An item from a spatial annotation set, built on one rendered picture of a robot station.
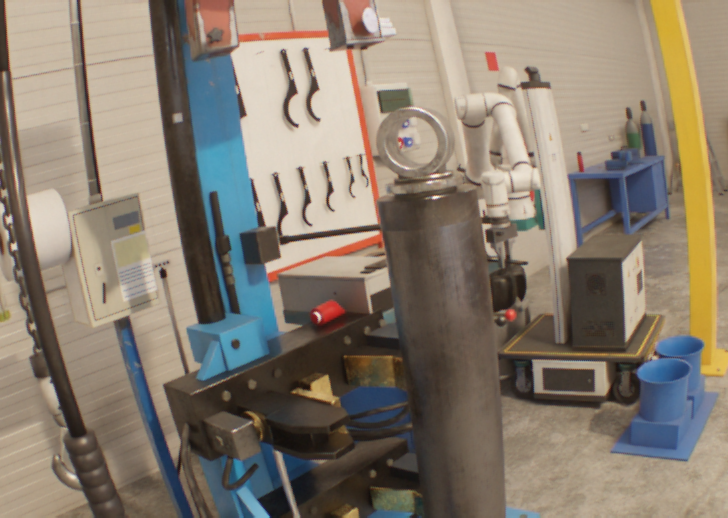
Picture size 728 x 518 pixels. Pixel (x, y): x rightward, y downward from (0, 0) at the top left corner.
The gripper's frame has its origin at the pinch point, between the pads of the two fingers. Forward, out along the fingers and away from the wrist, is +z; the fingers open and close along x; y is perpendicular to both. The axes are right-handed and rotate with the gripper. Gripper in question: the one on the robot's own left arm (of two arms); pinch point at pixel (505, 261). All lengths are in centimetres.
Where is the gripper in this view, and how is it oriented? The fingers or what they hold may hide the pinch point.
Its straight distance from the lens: 250.2
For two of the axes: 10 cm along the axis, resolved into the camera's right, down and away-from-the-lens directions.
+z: 1.7, 9.6, 2.1
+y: 5.2, 0.9, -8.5
